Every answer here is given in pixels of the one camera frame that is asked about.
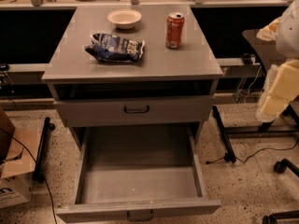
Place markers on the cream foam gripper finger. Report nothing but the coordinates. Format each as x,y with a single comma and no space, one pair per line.
281,87

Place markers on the blue chip bag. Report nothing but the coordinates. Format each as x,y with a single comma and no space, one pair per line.
112,48

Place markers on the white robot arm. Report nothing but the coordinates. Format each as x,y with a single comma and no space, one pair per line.
285,31

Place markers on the grey drawer cabinet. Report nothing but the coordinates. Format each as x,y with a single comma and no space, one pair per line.
189,70

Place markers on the closed grey upper drawer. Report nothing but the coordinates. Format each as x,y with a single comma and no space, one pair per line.
131,111

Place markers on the open grey lower drawer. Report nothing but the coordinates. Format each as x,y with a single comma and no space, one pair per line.
138,173

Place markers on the office chair wheel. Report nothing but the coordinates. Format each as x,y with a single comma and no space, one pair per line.
281,166

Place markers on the orange soda can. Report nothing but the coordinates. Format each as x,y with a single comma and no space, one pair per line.
174,25

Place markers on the white paper bowl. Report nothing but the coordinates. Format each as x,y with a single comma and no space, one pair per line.
124,18

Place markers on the cardboard box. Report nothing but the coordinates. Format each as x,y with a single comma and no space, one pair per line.
18,150

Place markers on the black floor rail right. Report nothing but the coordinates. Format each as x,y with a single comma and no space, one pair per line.
229,155

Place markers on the black floor rail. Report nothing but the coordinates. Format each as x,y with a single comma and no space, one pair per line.
47,128
229,155

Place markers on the black floor rail left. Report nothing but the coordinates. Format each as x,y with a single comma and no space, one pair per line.
47,128

